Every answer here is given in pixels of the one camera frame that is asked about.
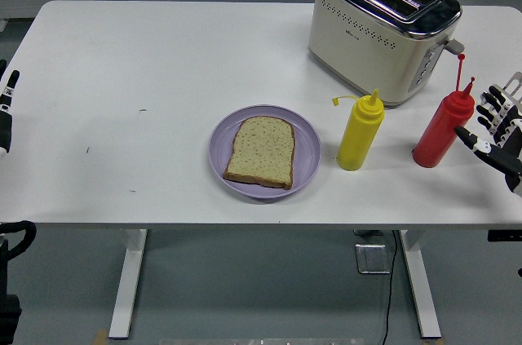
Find cream and chrome toaster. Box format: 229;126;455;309
307;0;466;108

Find purple plate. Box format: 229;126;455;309
209;104;322;200

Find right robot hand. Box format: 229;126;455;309
454;83;522;195

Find bread slice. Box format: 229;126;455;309
223;115;296;191

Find black floor cable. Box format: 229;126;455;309
380;230;399;345

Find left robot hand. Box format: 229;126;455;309
0;60;21;154

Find yellow squeeze bottle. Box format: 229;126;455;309
332;88;387;171

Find white table leg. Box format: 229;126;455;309
108;228;148;340
399;229;442;340

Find silver metal toast rack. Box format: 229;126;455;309
502;71;522;106

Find red squeeze bottle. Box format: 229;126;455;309
411;53;477;168

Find black table control panel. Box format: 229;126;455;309
487;229;522;243

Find metal floor socket plate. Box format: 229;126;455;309
354;242;392;276

